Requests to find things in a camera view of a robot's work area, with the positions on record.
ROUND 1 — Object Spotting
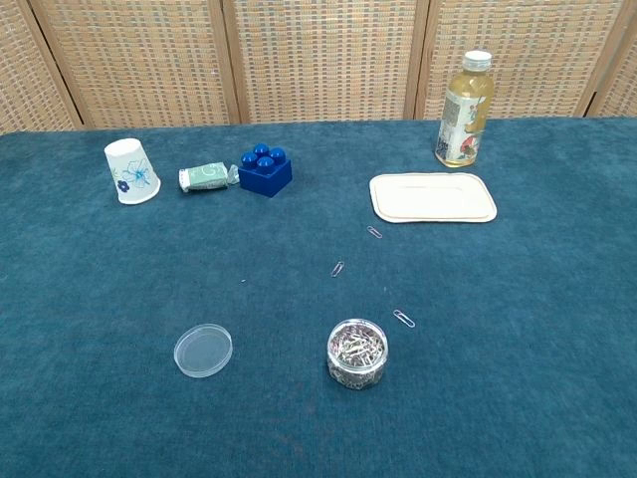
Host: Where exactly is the clear jar of paperclips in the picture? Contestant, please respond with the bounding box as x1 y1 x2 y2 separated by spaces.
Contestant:
326 318 389 391

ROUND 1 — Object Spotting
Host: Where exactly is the blue toy building block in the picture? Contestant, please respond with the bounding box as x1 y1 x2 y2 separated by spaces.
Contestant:
237 142 294 199

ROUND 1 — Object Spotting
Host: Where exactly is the cream rectangular tray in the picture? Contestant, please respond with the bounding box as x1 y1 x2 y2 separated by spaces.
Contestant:
368 171 499 226

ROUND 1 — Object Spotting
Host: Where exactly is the green wrapped candy packet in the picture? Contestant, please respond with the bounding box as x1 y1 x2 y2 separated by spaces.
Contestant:
178 161 241 193

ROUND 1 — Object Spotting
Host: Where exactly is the clear round plastic lid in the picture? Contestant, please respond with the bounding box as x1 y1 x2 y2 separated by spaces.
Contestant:
173 323 234 379

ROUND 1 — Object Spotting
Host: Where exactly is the blue table cloth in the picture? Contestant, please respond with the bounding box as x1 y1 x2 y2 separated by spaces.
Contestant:
0 117 637 478

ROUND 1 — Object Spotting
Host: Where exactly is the woven folding screen panel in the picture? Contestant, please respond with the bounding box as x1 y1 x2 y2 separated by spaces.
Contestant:
0 0 84 135
29 0 250 130
405 0 637 120
221 0 430 124
589 0 637 119

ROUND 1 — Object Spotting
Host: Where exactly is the yellow tea bottle white cap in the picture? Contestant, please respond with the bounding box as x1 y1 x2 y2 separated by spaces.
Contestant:
434 49 496 169

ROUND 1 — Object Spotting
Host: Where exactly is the white paper cup blue flower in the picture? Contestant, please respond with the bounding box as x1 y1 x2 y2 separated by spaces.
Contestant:
104 137 162 206

